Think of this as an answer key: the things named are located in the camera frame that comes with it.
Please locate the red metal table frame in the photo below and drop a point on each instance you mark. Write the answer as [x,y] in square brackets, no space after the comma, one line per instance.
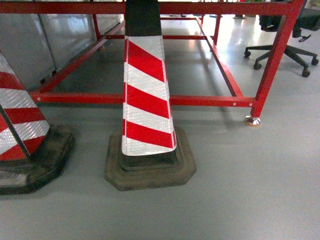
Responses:
[289,12]

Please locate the left red white traffic cone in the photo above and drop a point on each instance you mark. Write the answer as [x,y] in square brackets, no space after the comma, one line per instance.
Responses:
[32,151]

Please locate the black office chair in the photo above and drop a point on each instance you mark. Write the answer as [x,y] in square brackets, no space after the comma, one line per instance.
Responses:
[308,19]

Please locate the red white traffic cone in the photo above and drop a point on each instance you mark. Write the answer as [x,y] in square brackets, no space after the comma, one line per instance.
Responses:
[149,152]
[32,151]

